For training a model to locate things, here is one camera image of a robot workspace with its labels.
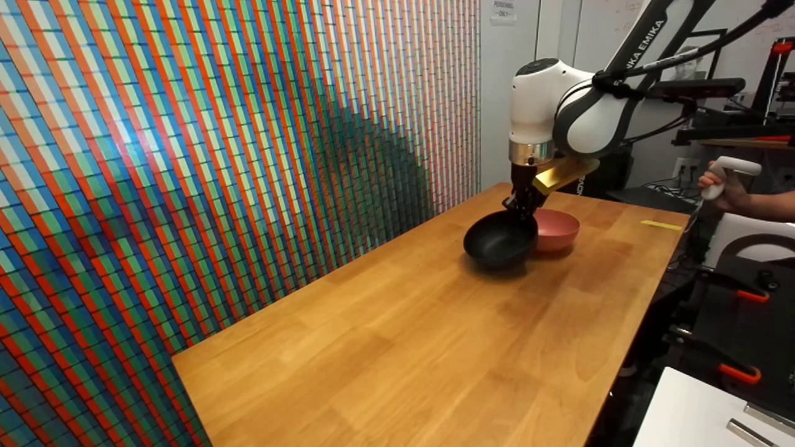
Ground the gold wrist camera mount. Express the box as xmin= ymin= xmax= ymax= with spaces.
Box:
xmin=537 ymin=155 xmax=598 ymax=193

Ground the person's hand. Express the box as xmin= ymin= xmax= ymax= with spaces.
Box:
xmin=697 ymin=172 xmax=749 ymax=211

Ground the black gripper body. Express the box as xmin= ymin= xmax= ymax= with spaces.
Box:
xmin=512 ymin=164 xmax=547 ymax=208

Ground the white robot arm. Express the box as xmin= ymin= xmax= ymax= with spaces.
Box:
xmin=503 ymin=0 xmax=716 ymax=216

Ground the person's forearm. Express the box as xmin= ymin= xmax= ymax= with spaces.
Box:
xmin=741 ymin=191 xmax=795 ymax=221

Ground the black clamp with orange handle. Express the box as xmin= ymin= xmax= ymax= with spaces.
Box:
xmin=668 ymin=271 xmax=772 ymax=386

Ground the pink bowl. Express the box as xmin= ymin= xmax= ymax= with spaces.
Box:
xmin=533 ymin=208 xmax=579 ymax=252

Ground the black bowl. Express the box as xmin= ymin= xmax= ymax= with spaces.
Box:
xmin=462 ymin=211 xmax=537 ymax=271

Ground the black camera on stand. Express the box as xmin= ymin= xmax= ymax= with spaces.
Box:
xmin=647 ymin=76 xmax=746 ymax=101

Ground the yellow tape strip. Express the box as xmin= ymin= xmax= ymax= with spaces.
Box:
xmin=640 ymin=217 xmax=683 ymax=232

